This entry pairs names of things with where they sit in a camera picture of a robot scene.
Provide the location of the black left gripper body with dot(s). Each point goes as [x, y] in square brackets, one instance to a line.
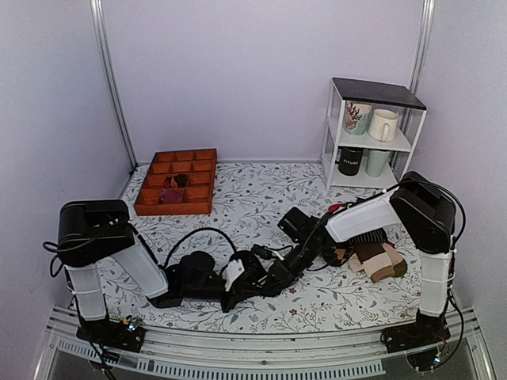
[235, 297]

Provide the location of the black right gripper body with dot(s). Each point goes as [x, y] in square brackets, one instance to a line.
[296, 270]

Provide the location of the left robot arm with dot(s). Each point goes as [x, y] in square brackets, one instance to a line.
[90, 231]

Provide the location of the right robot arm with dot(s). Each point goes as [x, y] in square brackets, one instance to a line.
[428, 214]

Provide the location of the floral tablecloth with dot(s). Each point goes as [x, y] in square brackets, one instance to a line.
[248, 202]

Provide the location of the brown argyle sock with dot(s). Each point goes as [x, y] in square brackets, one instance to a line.
[337, 256]

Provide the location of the cream and brown sock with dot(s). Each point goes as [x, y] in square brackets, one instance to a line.
[378, 261]

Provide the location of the purple rolled sock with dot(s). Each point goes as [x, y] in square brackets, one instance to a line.
[172, 196]

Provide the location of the dark red rolled sock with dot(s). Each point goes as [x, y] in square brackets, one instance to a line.
[176, 181]

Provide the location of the orange wooden divider tray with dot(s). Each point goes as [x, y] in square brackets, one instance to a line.
[199, 165]

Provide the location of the black mug white lettering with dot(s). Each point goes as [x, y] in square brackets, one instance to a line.
[349, 161]

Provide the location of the mint green tumbler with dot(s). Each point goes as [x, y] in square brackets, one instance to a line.
[377, 159]

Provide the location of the white shelf rack black top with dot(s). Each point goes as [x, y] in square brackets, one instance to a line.
[397, 98]

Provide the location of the floral ceramic mug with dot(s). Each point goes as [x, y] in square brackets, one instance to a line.
[357, 117]

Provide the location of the cream ribbed mug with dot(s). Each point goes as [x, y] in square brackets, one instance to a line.
[383, 125]

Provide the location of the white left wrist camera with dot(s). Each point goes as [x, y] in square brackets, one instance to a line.
[231, 273]

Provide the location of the aluminium front rail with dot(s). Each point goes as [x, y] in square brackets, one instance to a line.
[348, 354]

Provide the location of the right aluminium post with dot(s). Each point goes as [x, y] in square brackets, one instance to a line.
[424, 35]

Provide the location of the aluminium post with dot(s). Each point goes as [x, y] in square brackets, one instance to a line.
[99, 25]
[424, 35]

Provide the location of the left aluminium post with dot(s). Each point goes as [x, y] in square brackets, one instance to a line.
[99, 25]

